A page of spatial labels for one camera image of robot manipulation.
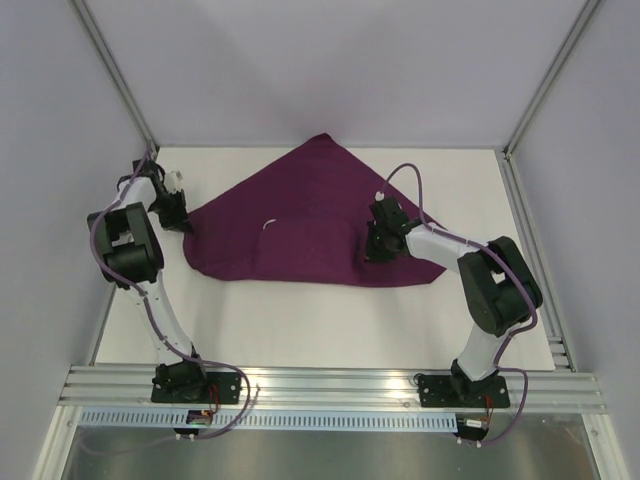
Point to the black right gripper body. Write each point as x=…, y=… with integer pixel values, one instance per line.
x=375, y=244

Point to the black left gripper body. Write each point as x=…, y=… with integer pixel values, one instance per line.
x=170, y=207

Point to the purple cloth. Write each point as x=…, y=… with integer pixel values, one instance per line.
x=302, y=218

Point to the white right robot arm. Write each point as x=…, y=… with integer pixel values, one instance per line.
x=501, y=294

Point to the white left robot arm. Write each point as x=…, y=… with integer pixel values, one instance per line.
x=125, y=246

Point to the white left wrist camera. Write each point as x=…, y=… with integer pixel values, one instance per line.
x=173, y=182

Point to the right aluminium frame post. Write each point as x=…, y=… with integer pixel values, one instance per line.
x=571, y=40

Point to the aluminium frame post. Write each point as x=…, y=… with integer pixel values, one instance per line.
x=96, y=37
x=571, y=40

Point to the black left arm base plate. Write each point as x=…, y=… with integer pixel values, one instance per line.
x=214, y=387

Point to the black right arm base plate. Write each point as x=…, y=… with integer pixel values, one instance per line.
x=439, y=390

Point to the aluminium front rail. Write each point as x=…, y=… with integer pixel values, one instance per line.
x=389, y=390

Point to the left aluminium frame post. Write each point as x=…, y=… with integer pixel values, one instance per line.
x=96, y=37

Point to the slotted cable duct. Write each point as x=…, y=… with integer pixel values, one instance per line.
x=272, y=420

